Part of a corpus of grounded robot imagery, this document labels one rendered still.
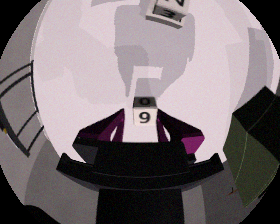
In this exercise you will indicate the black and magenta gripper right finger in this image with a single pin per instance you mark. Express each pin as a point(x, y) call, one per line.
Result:
point(178, 130)

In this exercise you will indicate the white cube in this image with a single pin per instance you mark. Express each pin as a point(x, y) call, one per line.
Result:
point(144, 111)
point(173, 9)

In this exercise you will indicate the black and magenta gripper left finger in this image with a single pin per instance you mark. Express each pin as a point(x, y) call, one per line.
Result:
point(103, 129)

